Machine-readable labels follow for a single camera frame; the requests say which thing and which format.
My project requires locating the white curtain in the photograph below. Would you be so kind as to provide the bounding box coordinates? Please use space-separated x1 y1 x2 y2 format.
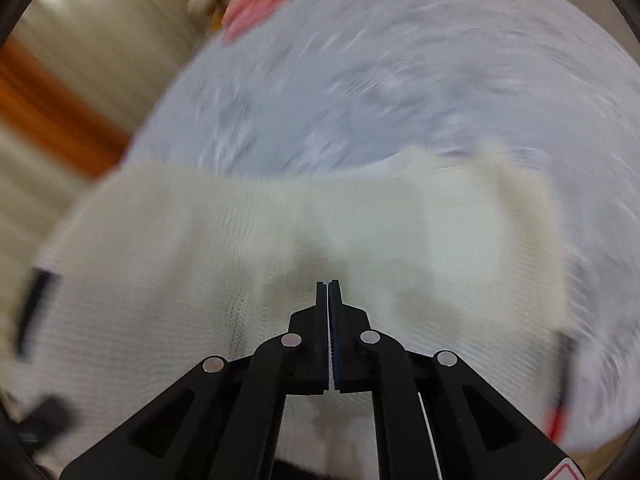
0 122 108 281
10 0 211 128

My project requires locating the bed with grey butterfly sheet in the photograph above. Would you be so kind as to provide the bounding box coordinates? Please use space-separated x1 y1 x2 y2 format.
122 0 640 456

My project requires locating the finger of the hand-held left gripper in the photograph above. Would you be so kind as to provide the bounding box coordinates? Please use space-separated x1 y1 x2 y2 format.
10 394 73 453

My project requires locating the white red black knit sweater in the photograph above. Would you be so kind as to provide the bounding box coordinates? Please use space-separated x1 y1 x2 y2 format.
0 144 578 480

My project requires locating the orange curtain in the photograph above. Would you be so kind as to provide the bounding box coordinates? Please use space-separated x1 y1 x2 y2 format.
0 37 132 178

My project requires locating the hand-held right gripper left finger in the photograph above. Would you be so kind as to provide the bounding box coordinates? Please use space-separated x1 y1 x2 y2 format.
60 282 331 480

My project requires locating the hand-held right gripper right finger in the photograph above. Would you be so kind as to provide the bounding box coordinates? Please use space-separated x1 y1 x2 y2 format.
329 280 587 480

